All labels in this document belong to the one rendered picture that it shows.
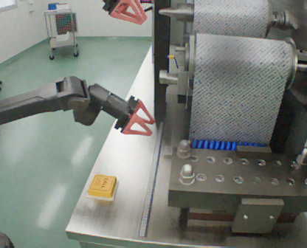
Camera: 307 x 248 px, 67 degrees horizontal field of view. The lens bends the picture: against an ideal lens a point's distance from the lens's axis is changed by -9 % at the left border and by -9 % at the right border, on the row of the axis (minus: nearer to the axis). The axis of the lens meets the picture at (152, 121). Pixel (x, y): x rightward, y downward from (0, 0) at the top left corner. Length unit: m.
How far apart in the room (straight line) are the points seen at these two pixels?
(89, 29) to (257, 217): 6.36
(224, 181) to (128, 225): 0.27
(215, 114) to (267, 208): 0.27
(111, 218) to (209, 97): 0.40
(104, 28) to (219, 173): 6.11
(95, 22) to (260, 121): 6.10
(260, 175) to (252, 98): 0.20
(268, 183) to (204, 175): 0.16
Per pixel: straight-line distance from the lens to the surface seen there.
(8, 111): 0.68
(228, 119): 0.70
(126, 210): 0.71
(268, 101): 0.70
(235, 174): 0.64
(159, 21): 0.94
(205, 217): 0.67
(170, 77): 0.73
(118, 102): 0.68
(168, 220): 0.69
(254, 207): 0.61
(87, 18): 6.66
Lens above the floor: 1.45
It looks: 32 degrees down
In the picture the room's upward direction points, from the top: straight up
